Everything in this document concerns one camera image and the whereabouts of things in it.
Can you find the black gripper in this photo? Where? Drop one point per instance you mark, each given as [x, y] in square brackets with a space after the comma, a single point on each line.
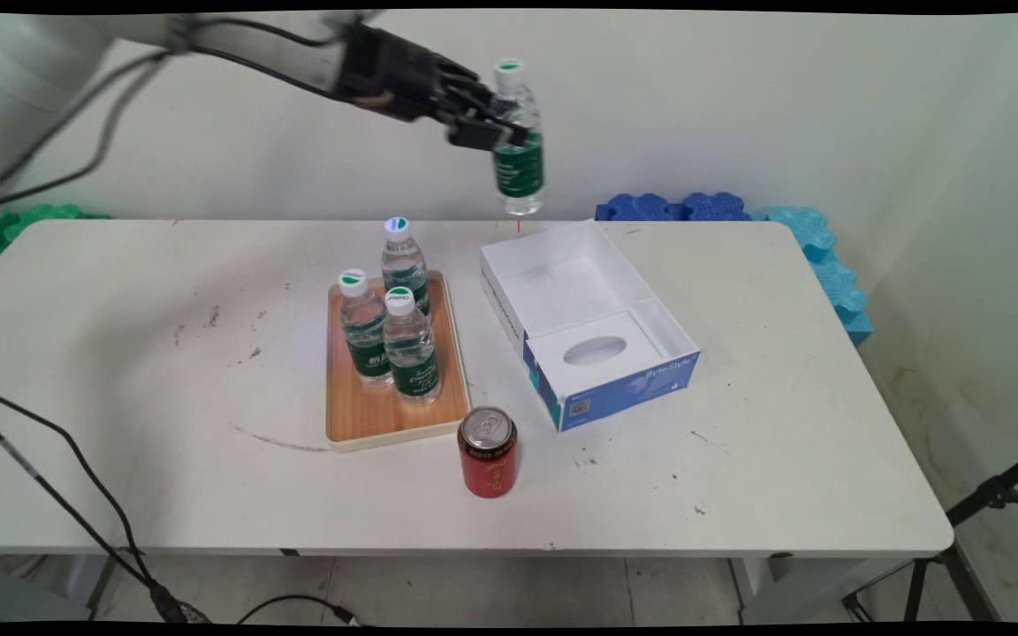
[394, 75]

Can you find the water bottle green label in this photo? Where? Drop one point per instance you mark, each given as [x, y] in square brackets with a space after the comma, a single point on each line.
[411, 353]
[518, 150]
[365, 336]
[403, 265]

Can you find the open white blue tissue box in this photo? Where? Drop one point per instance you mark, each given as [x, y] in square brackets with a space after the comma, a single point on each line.
[580, 300]

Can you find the dark blue foam mat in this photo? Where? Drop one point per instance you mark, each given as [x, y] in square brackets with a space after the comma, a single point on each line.
[672, 208]

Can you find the wooden tray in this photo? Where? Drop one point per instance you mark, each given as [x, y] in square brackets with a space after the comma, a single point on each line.
[376, 411]

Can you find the red drink can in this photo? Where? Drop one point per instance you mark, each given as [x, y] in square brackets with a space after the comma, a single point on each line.
[489, 459]

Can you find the light blue foam mat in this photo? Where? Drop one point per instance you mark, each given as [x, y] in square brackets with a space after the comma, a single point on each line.
[831, 265]

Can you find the green foam mat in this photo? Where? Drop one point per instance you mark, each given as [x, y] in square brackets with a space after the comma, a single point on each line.
[10, 225]

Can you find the white table leg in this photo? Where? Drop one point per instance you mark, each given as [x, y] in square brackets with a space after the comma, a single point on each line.
[770, 587]

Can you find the black tripod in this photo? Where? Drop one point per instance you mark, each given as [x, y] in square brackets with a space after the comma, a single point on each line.
[960, 521]

